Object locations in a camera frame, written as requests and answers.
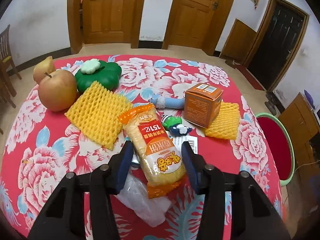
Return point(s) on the light blue plastic toy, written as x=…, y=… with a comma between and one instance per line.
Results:
x=162, y=102

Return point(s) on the wooden sideboard cabinet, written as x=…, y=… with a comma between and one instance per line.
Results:
x=303, y=129

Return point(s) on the orange cardboard box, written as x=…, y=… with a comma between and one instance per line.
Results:
x=202, y=104

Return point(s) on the red apple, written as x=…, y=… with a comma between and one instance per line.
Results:
x=58, y=90

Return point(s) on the wooden wall panel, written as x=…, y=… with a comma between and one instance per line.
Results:
x=239, y=42

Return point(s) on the yellow pear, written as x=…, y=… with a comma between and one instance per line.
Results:
x=45, y=66

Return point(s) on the yellow foam fruit net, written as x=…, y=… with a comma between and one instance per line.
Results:
x=96, y=114

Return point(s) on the purple bag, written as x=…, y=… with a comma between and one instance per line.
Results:
x=309, y=99

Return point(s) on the clear plastic bag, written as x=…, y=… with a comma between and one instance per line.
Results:
x=134, y=195

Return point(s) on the red door mat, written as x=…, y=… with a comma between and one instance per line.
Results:
x=249, y=77

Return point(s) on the brown shoe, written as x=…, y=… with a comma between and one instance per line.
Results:
x=231, y=63

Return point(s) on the red bucket green rim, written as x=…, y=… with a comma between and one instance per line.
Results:
x=280, y=145

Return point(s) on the middle wooden door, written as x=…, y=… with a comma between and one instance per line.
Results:
x=196, y=23

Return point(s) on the left wooden door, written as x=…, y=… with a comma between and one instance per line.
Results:
x=103, y=21

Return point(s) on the red floral tablecloth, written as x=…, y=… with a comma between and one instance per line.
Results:
x=43, y=146

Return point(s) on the green clover-shaped container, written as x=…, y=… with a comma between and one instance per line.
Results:
x=106, y=73

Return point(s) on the grey shoes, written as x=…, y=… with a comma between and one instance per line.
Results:
x=273, y=103

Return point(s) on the wooden chair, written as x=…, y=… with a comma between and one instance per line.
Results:
x=7, y=89

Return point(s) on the black entrance door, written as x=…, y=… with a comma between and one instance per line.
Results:
x=278, y=40

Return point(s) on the small green blue toy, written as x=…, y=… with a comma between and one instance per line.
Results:
x=174, y=125

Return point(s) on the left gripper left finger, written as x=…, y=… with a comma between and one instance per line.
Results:
x=62, y=216

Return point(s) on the wooden door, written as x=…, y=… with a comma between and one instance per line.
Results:
x=103, y=21
x=196, y=23

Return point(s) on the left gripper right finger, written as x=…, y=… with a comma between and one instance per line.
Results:
x=253, y=215

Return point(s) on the orange snack packet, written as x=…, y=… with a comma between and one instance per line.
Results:
x=159, y=159

